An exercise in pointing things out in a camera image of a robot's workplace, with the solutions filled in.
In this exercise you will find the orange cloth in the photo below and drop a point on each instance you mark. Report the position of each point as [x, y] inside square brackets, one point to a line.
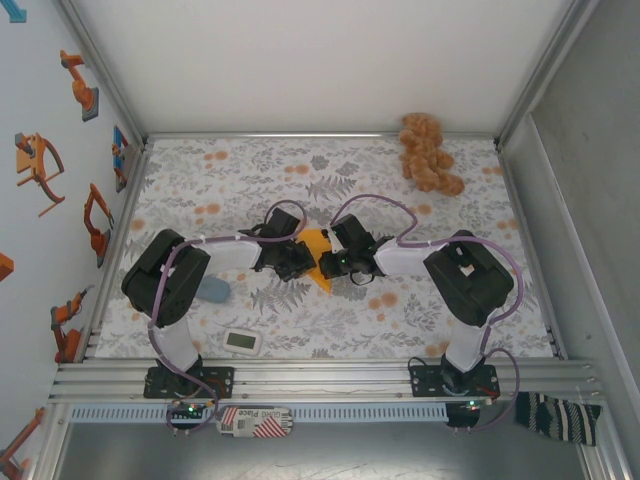
[315, 237]

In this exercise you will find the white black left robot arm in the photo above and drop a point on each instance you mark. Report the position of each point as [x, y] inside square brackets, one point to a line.
[225, 255]

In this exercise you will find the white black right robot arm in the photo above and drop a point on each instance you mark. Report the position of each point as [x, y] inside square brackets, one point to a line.
[405, 260]

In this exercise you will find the floral print tablecloth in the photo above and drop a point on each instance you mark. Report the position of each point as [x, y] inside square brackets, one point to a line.
[300, 325]

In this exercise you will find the blue grey oval pad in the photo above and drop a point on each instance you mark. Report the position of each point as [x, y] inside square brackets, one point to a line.
[215, 291]

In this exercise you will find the white digital timer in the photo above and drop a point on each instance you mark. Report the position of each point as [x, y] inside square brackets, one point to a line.
[241, 341]

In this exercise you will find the brown plush toy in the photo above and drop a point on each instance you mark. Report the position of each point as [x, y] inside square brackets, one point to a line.
[425, 150]

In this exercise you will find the red white striped label tag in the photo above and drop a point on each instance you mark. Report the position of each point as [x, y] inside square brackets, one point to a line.
[255, 422]

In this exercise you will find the blue and orange sticker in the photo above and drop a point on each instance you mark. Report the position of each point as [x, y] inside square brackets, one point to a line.
[120, 150]

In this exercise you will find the small black circuit board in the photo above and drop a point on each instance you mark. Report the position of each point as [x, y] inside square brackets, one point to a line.
[470, 407]
[192, 410]

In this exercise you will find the orange claw gripper sticker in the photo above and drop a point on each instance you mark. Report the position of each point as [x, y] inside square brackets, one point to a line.
[27, 160]

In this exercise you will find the black white striped sock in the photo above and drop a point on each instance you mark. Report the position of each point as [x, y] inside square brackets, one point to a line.
[555, 417]

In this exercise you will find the aluminium cross rail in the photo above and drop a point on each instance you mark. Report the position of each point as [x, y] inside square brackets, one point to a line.
[275, 135]

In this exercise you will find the aluminium rail base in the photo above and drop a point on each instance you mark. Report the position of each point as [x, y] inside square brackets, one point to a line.
[325, 380]

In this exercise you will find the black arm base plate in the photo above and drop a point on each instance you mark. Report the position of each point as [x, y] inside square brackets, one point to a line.
[222, 382]
[422, 382]

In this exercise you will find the aluminium side rail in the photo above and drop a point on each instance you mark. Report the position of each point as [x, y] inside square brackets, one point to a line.
[115, 260]
[513, 190]

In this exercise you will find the aluminium frame post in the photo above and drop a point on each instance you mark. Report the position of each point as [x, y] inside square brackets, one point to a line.
[542, 75]
[106, 75]

